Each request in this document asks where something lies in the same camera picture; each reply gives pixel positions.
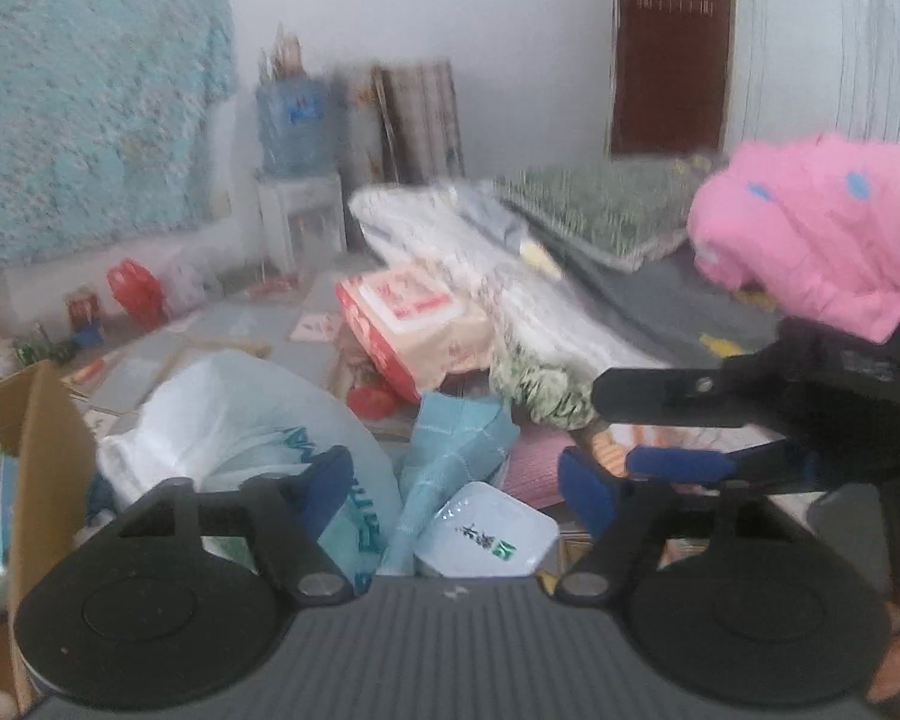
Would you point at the red and white tissue pack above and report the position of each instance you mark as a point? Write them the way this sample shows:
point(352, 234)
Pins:
point(412, 322)

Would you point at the pale fabric panel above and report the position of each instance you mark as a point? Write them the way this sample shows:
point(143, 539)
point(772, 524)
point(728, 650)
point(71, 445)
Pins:
point(360, 127)

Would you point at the pink jacket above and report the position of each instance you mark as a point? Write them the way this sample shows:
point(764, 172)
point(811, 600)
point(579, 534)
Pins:
point(810, 240)

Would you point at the white blanket with coloured stitching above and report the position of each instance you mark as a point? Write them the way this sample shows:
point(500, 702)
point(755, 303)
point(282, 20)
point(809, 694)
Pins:
point(450, 240)

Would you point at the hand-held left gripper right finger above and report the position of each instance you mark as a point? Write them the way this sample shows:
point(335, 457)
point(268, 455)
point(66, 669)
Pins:
point(586, 491)

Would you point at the cardboard box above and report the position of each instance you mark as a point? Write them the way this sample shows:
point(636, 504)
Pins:
point(41, 465)

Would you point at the grey blanket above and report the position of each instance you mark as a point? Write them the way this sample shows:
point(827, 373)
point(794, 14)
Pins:
point(667, 300)

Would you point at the brown wooden door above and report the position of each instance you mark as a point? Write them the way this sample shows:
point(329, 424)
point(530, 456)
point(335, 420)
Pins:
point(671, 52)

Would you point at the red snack box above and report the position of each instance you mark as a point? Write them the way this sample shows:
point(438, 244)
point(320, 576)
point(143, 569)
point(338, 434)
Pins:
point(84, 311)

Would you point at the white panelled cabinet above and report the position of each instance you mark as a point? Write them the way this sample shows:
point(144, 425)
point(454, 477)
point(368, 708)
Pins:
point(832, 37)

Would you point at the white plastic tub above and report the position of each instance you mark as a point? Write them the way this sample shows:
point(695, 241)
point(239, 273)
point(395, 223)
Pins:
point(487, 532)

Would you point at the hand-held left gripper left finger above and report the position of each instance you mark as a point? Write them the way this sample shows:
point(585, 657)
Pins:
point(330, 480)

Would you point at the white plastic bag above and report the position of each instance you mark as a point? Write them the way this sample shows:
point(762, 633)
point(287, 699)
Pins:
point(217, 420)

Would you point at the red plastic bag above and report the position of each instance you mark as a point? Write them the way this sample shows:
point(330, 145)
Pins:
point(136, 292)

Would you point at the pale blue cloth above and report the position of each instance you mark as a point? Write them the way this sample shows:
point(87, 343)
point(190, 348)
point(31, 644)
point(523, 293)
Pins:
point(491, 214)

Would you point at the pale yellow tag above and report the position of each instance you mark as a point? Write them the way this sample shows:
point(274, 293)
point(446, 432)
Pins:
point(541, 259)

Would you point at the blue water bottle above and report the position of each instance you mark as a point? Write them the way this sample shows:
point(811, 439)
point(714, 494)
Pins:
point(292, 127)

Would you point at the pale jar with sticks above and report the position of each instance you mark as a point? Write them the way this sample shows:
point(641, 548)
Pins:
point(281, 60)

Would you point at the green floral scrunched cloth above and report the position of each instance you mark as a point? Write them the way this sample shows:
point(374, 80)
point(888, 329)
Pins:
point(547, 394)

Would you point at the teal packet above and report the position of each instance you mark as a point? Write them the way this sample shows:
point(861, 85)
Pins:
point(450, 450)

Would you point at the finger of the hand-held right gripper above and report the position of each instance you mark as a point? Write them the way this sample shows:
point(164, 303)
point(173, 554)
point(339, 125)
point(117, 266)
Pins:
point(660, 394)
point(682, 463)

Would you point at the teal floral wall cloth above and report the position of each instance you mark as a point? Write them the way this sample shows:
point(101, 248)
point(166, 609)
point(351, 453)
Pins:
point(82, 127)

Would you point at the clear plastic bag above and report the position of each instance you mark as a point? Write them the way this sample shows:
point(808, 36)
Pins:
point(191, 285)

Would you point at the pink woven cloth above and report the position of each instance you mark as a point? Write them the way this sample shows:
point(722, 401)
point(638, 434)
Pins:
point(536, 472)

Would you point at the plaid fabric panel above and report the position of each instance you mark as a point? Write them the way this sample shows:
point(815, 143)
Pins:
point(424, 120)

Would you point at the white water dispenser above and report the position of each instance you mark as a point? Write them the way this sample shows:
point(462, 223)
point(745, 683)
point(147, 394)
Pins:
point(300, 217)

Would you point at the person's right hand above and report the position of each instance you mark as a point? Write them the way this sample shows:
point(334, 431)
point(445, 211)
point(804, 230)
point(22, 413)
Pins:
point(896, 660)

